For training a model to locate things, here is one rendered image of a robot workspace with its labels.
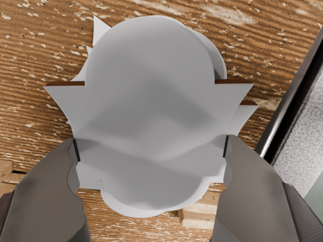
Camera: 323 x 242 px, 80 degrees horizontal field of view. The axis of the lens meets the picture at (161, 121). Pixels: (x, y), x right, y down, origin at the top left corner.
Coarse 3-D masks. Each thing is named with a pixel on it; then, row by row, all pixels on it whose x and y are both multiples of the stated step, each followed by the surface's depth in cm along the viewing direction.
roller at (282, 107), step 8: (320, 32) 19; (320, 40) 20; (312, 48) 20; (312, 56) 21; (304, 64) 21; (304, 72) 21; (296, 80) 22; (288, 88) 22; (296, 88) 22; (288, 96) 22; (280, 104) 23; (288, 104) 23; (280, 112) 23; (272, 120) 24; (280, 120) 24; (272, 128) 24; (264, 136) 25; (272, 136) 25; (264, 144) 25; (256, 152) 26; (264, 152) 26
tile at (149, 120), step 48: (96, 48) 10; (144, 48) 10; (192, 48) 10; (96, 96) 11; (144, 96) 11; (192, 96) 11; (240, 96) 12; (96, 144) 13; (144, 144) 13; (192, 144) 13; (144, 192) 15; (192, 192) 15
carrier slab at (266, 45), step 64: (0, 0) 16; (64, 0) 16; (128, 0) 16; (192, 0) 16; (256, 0) 17; (320, 0) 17; (0, 64) 18; (64, 64) 18; (256, 64) 19; (0, 128) 21; (64, 128) 21; (256, 128) 22
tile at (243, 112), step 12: (216, 72) 12; (240, 108) 13; (252, 108) 13; (240, 120) 14; (228, 132) 14; (96, 180) 16; (204, 180) 16; (216, 180) 16; (204, 192) 17; (180, 204) 17
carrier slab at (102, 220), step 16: (16, 176) 25; (80, 192) 26; (96, 192) 26; (96, 208) 27; (96, 224) 29; (112, 224) 29; (128, 224) 29; (144, 224) 29; (160, 224) 29; (176, 224) 30; (96, 240) 31; (112, 240) 31; (128, 240) 31; (144, 240) 31; (160, 240) 31; (176, 240) 31; (192, 240) 32; (208, 240) 32
